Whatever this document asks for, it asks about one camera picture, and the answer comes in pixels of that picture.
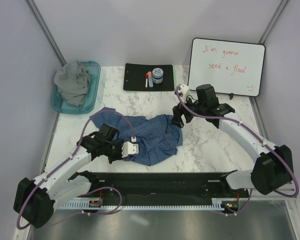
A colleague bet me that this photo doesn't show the blue lidded small jar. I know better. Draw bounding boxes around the blue lidded small jar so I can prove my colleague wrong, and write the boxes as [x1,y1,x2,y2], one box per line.
[152,67,164,84]

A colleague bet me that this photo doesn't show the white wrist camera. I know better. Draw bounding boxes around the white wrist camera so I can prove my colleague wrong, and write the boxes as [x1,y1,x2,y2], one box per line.
[121,136,139,158]
[175,84,190,102]

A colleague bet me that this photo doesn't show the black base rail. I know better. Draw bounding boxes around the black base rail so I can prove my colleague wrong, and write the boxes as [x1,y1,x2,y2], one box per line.
[91,172,249,205]

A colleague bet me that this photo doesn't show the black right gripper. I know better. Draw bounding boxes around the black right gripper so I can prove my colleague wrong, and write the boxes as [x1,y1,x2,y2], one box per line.
[169,92,207,129]

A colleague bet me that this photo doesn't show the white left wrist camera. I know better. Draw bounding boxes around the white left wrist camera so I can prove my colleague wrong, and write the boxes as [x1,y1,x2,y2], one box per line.
[121,136,139,158]

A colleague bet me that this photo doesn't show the blue checkered long sleeve shirt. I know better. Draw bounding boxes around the blue checkered long sleeve shirt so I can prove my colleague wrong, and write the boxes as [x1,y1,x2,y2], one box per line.
[90,107,183,166]

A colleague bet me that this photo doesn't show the red marker pen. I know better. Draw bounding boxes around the red marker pen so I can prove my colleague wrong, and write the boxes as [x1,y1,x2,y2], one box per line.
[145,73,149,89]

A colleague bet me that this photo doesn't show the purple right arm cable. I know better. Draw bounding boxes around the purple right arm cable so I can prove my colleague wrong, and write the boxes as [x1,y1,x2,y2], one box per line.
[174,86,300,218]

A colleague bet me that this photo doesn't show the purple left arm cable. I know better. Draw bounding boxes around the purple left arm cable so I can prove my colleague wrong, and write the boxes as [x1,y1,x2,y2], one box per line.
[16,109,138,230]

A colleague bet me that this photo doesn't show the white whiteboard black frame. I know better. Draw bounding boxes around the white whiteboard black frame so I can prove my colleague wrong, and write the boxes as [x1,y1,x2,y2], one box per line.
[187,37,266,97]

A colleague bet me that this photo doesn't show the black clipboard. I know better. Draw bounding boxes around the black clipboard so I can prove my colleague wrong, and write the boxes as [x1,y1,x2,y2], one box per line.
[123,63,175,92]

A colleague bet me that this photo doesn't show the white slotted cable duct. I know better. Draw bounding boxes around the white slotted cable duct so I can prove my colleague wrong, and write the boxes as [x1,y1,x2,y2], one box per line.
[56,197,243,211]

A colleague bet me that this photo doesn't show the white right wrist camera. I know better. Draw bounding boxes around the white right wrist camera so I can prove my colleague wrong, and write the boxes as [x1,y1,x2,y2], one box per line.
[175,84,190,102]

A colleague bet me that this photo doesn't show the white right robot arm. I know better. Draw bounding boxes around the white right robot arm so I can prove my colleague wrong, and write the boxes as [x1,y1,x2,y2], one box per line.
[170,84,299,198]

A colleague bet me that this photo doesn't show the teal plastic bin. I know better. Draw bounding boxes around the teal plastic bin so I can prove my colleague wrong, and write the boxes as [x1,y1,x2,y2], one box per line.
[50,61,101,115]

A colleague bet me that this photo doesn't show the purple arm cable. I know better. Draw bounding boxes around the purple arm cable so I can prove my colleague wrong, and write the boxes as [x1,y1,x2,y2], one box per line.
[174,86,300,218]
[16,109,138,230]

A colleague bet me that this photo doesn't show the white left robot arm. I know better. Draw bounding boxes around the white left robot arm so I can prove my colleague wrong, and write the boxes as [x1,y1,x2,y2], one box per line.
[13,124,139,230]

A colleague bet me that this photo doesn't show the grey crumpled shirt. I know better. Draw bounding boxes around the grey crumpled shirt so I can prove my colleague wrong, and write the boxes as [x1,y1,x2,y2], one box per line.
[53,60,91,108]

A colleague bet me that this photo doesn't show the aluminium extrusion frame rail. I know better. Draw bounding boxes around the aluminium extrusion frame rail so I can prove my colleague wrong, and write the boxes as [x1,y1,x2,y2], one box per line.
[264,182,295,199]

